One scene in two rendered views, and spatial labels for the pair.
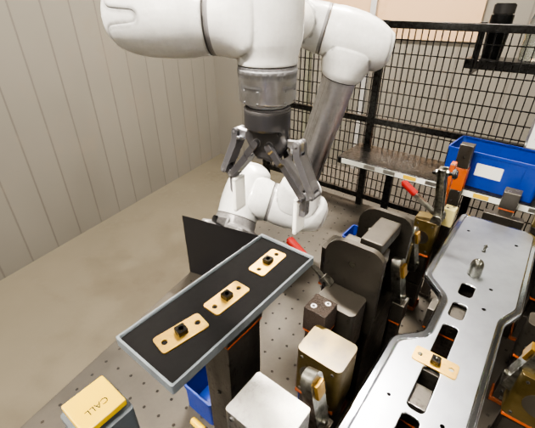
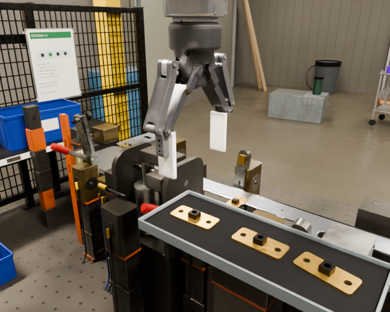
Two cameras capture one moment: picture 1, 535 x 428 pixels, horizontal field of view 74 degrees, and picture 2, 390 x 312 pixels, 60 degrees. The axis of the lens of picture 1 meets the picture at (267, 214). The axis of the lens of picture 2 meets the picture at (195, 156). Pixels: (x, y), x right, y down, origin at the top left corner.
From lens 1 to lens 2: 0.78 m
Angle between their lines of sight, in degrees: 79
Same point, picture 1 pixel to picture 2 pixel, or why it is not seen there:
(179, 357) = (358, 269)
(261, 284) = (233, 221)
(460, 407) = (266, 201)
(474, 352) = (225, 189)
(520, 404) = (251, 189)
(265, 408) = (347, 242)
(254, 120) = (218, 34)
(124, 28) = not seen: outside the picture
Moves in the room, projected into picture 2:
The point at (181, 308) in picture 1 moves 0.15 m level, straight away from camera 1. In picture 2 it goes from (289, 278) to (181, 306)
